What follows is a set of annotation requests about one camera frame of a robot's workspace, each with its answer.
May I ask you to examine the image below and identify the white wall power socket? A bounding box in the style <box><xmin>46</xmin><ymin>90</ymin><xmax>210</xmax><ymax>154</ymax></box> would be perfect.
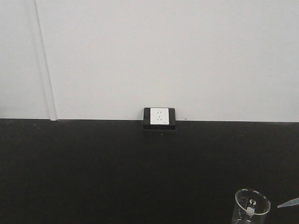
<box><xmin>150</xmin><ymin>108</ymin><xmax>170</xmax><ymax>125</ymax></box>

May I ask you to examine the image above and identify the black socket mounting box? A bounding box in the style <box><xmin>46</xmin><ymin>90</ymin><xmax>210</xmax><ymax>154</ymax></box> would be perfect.
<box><xmin>143</xmin><ymin>107</ymin><xmax>176</xmax><ymax>130</ymax></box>

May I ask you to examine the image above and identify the translucent plastic dropper pipette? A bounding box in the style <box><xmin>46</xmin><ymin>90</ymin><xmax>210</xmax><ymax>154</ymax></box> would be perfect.
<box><xmin>277</xmin><ymin>198</ymin><xmax>299</xmax><ymax>208</ymax></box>

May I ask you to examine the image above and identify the clear glass beaker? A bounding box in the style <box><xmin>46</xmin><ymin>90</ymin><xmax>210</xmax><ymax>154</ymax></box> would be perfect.
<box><xmin>231</xmin><ymin>189</ymin><xmax>271</xmax><ymax>224</ymax></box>

